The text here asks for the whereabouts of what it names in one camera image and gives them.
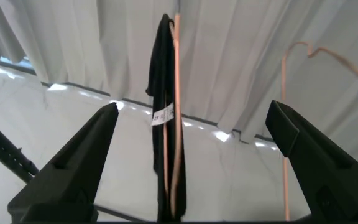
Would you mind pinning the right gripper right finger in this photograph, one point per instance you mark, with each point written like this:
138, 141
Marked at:
328, 174

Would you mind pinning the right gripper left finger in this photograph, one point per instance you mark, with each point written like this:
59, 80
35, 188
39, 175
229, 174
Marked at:
61, 186

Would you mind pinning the black t-shirt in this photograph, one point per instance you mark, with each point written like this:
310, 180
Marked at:
160, 62

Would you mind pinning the pink clothes hanger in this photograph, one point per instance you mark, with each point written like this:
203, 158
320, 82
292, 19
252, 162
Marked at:
285, 93
176, 62

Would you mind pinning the black clothes rack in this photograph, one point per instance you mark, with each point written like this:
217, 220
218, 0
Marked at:
5, 149

